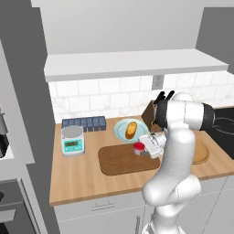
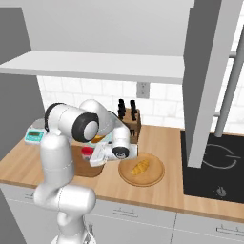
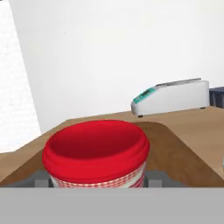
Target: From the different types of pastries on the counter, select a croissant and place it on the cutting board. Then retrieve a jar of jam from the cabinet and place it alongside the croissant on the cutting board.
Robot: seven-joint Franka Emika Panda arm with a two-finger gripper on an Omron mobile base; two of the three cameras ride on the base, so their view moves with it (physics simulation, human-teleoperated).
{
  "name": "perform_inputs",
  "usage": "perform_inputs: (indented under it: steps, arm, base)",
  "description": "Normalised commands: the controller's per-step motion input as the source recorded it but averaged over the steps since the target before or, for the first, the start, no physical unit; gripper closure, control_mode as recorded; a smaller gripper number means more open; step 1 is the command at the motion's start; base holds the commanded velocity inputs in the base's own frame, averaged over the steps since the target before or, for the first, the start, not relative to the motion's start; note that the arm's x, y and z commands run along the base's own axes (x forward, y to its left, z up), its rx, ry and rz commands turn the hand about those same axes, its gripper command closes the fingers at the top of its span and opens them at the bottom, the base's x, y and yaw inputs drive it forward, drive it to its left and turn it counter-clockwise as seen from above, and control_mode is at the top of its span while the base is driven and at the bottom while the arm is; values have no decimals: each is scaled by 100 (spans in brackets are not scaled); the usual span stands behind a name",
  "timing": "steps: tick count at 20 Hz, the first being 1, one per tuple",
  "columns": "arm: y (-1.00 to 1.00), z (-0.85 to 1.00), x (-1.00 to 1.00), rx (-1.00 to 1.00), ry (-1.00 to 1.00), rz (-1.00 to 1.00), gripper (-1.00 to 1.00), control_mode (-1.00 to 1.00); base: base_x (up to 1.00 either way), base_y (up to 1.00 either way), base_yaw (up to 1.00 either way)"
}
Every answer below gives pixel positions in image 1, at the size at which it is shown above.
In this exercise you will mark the brown wooden cutting board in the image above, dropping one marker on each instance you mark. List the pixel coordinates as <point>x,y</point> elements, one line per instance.
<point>122,160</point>

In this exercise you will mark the black hob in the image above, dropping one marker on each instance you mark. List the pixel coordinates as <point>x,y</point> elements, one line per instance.
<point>224,128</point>

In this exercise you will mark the round wooden board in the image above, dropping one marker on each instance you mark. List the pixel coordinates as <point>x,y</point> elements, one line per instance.
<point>201,151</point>

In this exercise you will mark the white drawer front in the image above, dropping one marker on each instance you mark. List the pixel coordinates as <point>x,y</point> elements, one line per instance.
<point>100,208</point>

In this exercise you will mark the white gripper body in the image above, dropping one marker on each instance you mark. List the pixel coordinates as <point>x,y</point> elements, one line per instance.
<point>150,145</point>

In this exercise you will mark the white base cabinet door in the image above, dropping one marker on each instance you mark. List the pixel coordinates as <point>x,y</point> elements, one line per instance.
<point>100,225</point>

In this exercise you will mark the teal kitchen scale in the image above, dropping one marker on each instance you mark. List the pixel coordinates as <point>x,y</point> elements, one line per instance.
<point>72,141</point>

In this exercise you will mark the dark blue ice cube tray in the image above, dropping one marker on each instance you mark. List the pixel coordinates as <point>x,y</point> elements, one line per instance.
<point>83,123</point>

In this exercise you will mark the black built-in oven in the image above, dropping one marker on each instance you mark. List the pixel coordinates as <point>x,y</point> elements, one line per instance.
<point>12,210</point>

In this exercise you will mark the white base cabinet run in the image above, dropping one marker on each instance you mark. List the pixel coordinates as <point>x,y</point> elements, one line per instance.
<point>213,207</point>

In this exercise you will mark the grey tall cabinet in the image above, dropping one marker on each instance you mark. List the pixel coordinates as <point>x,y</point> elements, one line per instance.
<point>27,91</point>

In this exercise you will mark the white wall cabinet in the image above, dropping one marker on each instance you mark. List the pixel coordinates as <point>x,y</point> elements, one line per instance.
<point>131,62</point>

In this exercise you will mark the red lidded jam jar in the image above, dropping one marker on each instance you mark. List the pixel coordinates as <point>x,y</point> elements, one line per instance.
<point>139,148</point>

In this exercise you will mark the brown wooden knife block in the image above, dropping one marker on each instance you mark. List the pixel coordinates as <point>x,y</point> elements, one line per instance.
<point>148,115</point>

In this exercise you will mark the grey wall socket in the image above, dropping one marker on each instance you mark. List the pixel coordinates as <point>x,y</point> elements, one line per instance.
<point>157,81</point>

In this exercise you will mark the golden croissant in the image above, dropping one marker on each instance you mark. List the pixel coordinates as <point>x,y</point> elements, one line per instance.
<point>131,130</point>

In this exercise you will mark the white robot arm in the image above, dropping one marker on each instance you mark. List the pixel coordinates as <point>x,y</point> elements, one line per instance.
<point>178,143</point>

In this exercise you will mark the light blue plate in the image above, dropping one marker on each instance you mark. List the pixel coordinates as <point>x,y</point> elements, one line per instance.
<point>120,131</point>

